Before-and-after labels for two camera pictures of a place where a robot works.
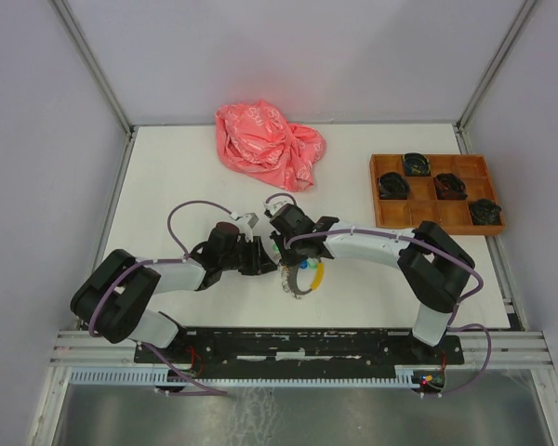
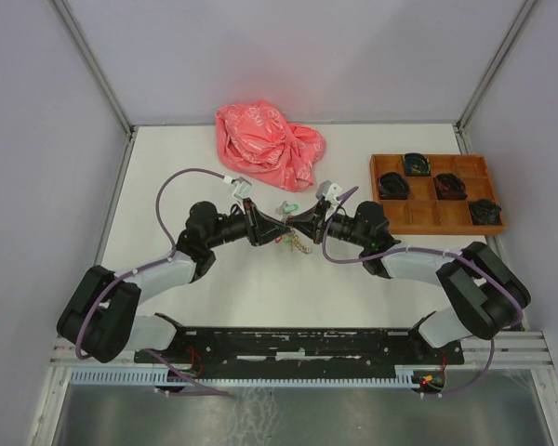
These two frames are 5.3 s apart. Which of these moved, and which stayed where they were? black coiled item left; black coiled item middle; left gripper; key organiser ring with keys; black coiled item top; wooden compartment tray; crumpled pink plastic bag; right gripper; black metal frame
Moved: key organiser ring with keys; left gripper; right gripper
Stayed: black metal frame; black coiled item middle; wooden compartment tray; black coiled item top; crumpled pink plastic bag; black coiled item left
